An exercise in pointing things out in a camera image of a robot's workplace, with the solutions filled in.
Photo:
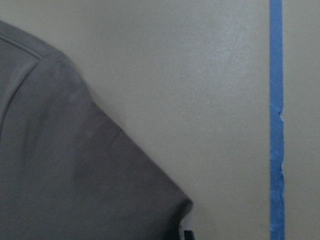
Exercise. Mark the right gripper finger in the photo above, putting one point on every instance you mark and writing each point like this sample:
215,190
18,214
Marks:
188,235

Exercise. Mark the dark brown t-shirt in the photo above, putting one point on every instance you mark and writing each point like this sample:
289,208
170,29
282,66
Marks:
67,170

